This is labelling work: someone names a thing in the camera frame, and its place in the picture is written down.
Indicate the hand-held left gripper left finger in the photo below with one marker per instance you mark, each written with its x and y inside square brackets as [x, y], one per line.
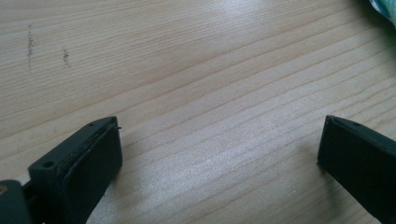
[77, 168]

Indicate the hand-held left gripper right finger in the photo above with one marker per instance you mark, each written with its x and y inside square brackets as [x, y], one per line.
[361, 161]

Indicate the green white cloth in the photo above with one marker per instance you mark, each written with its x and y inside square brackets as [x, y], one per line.
[386, 8]

